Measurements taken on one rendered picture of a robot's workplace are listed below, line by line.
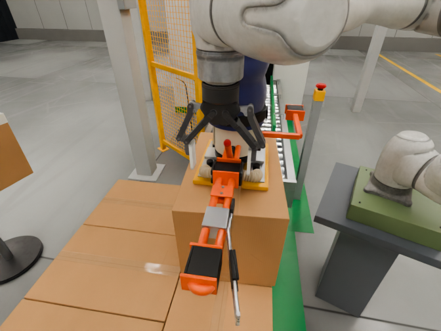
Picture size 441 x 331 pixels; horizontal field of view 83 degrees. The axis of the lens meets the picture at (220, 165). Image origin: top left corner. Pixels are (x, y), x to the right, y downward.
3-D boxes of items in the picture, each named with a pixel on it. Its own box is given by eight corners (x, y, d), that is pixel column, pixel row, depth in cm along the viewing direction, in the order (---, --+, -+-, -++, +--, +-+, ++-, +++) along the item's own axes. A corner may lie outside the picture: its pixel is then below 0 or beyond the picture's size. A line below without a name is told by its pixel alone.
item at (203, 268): (191, 255, 59) (189, 241, 56) (222, 259, 58) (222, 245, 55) (181, 289, 52) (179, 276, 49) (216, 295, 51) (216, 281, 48)
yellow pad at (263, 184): (247, 144, 123) (247, 136, 120) (268, 146, 122) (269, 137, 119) (241, 188, 95) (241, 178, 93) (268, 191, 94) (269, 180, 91)
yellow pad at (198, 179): (209, 142, 126) (209, 132, 123) (229, 143, 124) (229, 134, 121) (192, 184, 98) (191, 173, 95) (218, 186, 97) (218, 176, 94)
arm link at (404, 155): (388, 164, 119) (407, 121, 107) (429, 186, 105) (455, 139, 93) (364, 173, 114) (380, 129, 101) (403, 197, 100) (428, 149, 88)
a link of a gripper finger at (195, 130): (217, 114, 51) (212, 110, 51) (186, 147, 57) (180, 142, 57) (220, 108, 55) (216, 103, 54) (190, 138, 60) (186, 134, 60)
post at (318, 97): (292, 194, 236) (314, 88, 180) (299, 195, 236) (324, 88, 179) (292, 199, 231) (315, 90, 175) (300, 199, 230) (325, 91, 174)
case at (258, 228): (203, 189, 158) (200, 131, 135) (267, 193, 155) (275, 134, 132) (181, 277, 109) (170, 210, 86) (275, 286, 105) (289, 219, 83)
